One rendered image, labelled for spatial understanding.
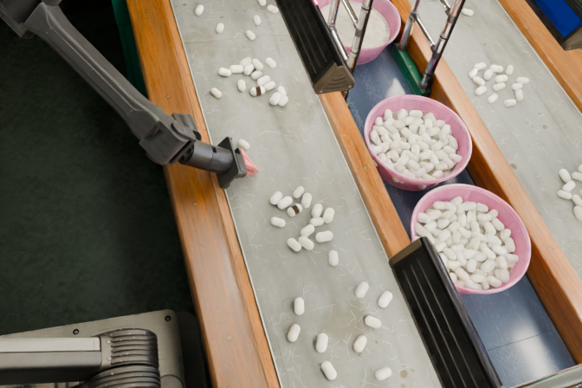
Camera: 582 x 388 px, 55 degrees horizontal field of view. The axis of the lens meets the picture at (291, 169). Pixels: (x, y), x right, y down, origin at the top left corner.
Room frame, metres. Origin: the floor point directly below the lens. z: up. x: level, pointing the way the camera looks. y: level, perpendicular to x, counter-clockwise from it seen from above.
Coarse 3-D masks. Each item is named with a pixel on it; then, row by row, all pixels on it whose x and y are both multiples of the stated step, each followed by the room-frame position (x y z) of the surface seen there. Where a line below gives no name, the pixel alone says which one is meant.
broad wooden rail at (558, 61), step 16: (512, 0) 1.48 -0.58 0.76; (512, 16) 1.43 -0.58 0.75; (528, 16) 1.42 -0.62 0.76; (528, 32) 1.35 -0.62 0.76; (544, 32) 1.36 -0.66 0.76; (544, 48) 1.29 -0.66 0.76; (560, 48) 1.30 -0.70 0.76; (560, 64) 1.24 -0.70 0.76; (576, 64) 1.25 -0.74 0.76; (560, 80) 1.19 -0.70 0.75; (576, 80) 1.18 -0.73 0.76; (576, 96) 1.12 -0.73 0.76
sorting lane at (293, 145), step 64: (192, 0) 1.27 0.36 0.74; (256, 0) 1.32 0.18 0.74; (192, 64) 1.02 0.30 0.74; (256, 128) 0.85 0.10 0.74; (320, 128) 0.88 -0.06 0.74; (256, 192) 0.67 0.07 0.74; (320, 192) 0.70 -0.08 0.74; (256, 256) 0.51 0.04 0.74; (320, 256) 0.54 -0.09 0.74; (384, 256) 0.56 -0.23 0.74; (320, 320) 0.40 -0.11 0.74; (384, 320) 0.42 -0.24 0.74; (320, 384) 0.28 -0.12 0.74; (384, 384) 0.30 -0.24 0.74
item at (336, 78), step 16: (288, 0) 0.93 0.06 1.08; (304, 0) 0.90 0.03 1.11; (288, 16) 0.89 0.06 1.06; (304, 16) 0.87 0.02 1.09; (320, 16) 0.86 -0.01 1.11; (288, 32) 0.87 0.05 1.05; (304, 32) 0.84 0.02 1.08; (320, 32) 0.81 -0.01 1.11; (304, 48) 0.81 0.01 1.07; (320, 48) 0.78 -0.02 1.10; (336, 48) 0.78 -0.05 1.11; (304, 64) 0.78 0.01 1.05; (320, 64) 0.76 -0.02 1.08; (336, 64) 0.74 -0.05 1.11; (320, 80) 0.73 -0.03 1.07; (336, 80) 0.73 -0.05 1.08; (352, 80) 0.75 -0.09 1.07
